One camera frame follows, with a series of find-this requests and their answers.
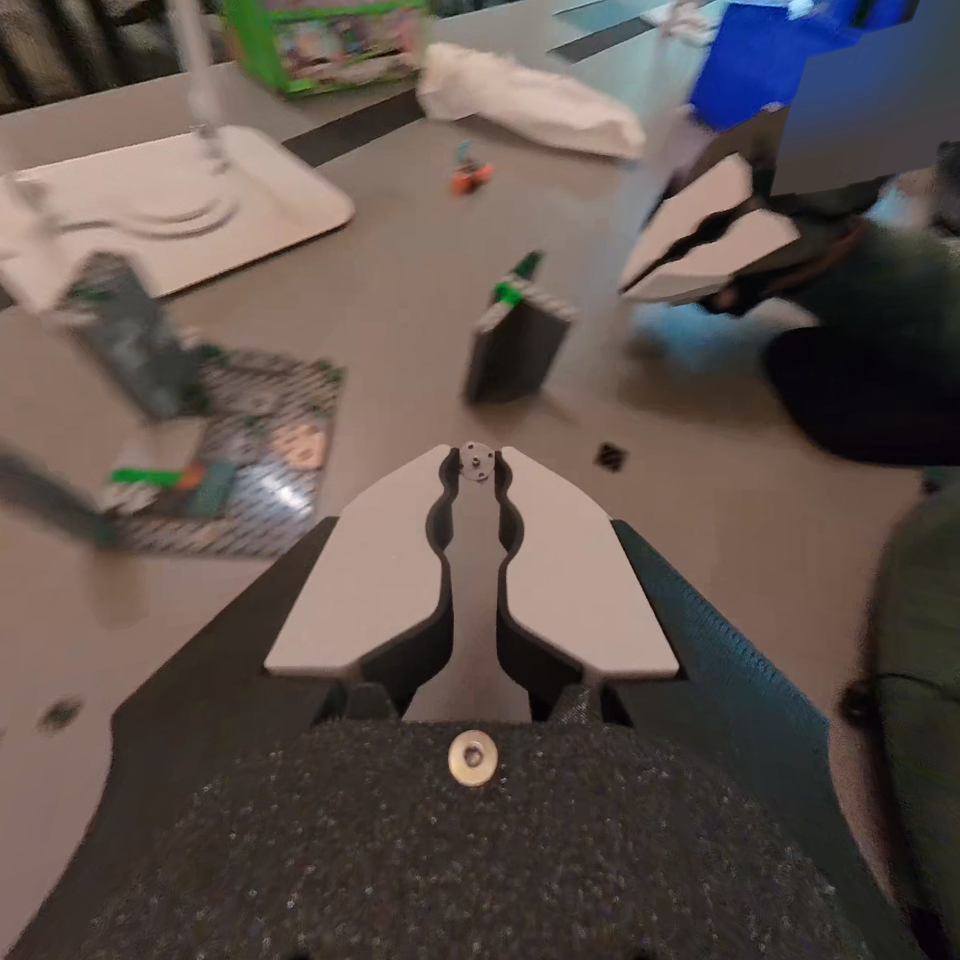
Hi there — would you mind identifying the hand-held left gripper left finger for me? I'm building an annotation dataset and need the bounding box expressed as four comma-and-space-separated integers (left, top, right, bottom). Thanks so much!
264, 444, 460, 714

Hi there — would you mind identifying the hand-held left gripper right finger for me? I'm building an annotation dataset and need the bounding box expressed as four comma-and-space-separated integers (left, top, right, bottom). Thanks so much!
495, 446, 681, 714

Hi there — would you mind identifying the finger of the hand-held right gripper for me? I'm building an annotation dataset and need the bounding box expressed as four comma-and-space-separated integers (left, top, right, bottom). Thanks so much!
621, 208, 802, 306
619, 153, 755, 292

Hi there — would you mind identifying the person's right forearm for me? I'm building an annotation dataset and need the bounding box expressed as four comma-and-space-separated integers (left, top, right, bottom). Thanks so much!
761, 217, 960, 466

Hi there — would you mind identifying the grey desk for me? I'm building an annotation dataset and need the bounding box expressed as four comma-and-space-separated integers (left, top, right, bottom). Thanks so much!
0, 0, 960, 960

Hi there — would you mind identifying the person's right hand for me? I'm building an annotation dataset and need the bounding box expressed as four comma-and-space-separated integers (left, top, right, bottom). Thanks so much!
750, 221, 871, 301

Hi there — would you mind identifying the blue plastic bin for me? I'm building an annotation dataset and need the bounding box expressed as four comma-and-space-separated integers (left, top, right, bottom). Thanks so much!
688, 0, 924, 135

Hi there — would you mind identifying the dark baseplate brick build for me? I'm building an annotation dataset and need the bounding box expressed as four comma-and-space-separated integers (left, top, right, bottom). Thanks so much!
0, 251, 346, 560

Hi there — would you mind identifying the small orange brick build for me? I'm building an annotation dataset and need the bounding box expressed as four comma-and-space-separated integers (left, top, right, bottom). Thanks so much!
448, 138, 496, 196

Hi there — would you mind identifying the green toy set box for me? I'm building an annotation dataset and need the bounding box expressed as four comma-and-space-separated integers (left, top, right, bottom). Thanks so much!
222, 0, 432, 100

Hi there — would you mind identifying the white stand base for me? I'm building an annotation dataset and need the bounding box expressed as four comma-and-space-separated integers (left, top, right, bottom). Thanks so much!
0, 0, 356, 315

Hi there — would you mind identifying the grey brick wall corner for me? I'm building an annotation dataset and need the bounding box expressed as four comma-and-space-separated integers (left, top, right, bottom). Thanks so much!
463, 251, 579, 406

